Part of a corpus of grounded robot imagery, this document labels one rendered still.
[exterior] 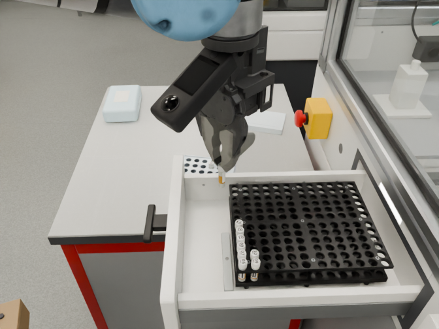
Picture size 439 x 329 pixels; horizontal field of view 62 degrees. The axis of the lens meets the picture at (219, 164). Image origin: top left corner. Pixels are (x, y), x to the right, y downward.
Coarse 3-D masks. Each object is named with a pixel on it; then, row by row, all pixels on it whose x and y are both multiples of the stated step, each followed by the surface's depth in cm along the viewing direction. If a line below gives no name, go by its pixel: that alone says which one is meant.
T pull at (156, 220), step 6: (150, 204) 59; (150, 210) 58; (150, 216) 57; (156, 216) 57; (162, 216) 57; (150, 222) 56; (156, 222) 56; (162, 222) 56; (144, 228) 55; (150, 228) 55; (156, 228) 56; (162, 228) 56; (144, 234) 55; (150, 234) 55; (144, 240) 54; (150, 240) 54
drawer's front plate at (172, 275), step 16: (176, 160) 65; (176, 176) 62; (176, 192) 59; (176, 208) 56; (176, 224) 54; (176, 240) 52; (176, 256) 50; (176, 272) 49; (176, 288) 48; (160, 304) 45; (176, 304) 48; (176, 320) 48
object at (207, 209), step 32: (192, 192) 69; (224, 192) 69; (288, 192) 70; (320, 192) 70; (352, 192) 71; (192, 224) 66; (224, 224) 66; (384, 224) 61; (192, 256) 61; (384, 256) 61; (192, 288) 56; (256, 288) 56; (288, 288) 56; (320, 288) 56; (352, 288) 50; (384, 288) 50; (416, 288) 50; (192, 320) 51; (224, 320) 52; (256, 320) 52
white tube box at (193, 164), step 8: (184, 160) 86; (192, 160) 86; (200, 160) 86; (208, 160) 86; (184, 168) 84; (192, 168) 84; (200, 168) 84; (208, 168) 84; (216, 168) 84; (232, 168) 84
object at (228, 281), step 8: (224, 232) 63; (224, 240) 62; (224, 248) 60; (224, 256) 59; (224, 264) 58; (224, 272) 57; (232, 272) 57; (224, 280) 56; (232, 280) 56; (224, 288) 55; (232, 288) 55
